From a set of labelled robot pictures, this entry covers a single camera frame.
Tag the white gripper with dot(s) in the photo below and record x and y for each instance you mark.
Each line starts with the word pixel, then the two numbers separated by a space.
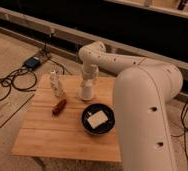
pixel 89 75

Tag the white ceramic cup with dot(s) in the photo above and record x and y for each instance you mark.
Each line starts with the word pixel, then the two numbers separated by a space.
pixel 86 91

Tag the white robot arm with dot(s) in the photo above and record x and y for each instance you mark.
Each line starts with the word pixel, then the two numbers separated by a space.
pixel 141 89

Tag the clear plastic bottle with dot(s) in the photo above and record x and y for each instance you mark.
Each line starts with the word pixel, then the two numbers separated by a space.
pixel 56 84

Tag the white sponge block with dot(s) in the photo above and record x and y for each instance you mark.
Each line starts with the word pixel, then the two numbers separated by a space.
pixel 97 119

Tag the brown cylindrical object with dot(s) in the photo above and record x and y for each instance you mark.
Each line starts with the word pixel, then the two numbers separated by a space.
pixel 59 107

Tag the black round plate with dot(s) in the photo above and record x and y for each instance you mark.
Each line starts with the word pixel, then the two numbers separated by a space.
pixel 103 128

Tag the black power adapter box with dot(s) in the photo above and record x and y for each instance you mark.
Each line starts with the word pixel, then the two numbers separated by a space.
pixel 32 63

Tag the wooden table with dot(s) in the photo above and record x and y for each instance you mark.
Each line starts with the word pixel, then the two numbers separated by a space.
pixel 63 136

